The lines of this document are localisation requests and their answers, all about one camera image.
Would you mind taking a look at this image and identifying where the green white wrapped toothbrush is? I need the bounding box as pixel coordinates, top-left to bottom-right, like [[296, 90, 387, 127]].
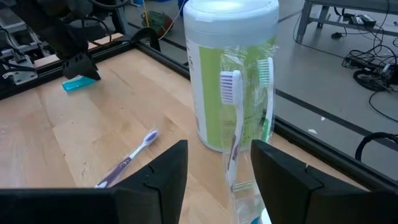
[[256, 57, 276, 144]]

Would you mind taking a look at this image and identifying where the blue mouthwash bottle white cap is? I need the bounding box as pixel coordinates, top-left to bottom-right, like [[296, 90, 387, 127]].
[[250, 207, 273, 224], [61, 74, 101, 92]]

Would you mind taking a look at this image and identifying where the white green wipes canister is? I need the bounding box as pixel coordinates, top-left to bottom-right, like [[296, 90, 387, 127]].
[[182, 0, 280, 153]]

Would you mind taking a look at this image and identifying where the silver base bracket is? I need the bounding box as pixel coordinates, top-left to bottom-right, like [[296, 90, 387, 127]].
[[2, 54, 39, 86]]

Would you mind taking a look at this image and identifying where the clear plastic cup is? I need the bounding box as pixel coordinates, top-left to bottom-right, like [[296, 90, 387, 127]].
[[223, 149, 274, 224]]

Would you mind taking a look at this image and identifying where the grey metal workbench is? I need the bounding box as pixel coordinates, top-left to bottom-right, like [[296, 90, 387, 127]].
[[295, 0, 398, 44]]

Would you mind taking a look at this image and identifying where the black aluminium table frame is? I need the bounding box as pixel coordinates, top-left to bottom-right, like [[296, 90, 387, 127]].
[[0, 26, 398, 194]]

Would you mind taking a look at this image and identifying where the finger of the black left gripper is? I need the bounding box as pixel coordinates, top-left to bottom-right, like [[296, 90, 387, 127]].
[[62, 51, 102, 81]]

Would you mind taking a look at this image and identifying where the green red floor object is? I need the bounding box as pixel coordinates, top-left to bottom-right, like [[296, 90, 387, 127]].
[[142, 10, 174, 39]]

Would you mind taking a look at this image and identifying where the black floor cable bundle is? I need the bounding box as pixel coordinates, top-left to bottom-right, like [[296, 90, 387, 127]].
[[341, 43, 398, 93]]

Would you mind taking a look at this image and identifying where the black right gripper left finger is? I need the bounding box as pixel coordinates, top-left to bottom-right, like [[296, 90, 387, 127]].
[[113, 139, 189, 224]]

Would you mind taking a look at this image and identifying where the black coiled cable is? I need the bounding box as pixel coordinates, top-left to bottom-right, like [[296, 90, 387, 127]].
[[355, 131, 398, 162]]

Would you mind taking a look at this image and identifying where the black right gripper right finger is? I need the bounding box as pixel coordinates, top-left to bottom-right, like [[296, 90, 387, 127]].
[[251, 139, 369, 224]]

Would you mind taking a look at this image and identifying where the black cable loop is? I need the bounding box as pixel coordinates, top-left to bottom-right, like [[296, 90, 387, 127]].
[[129, 27, 162, 52]]

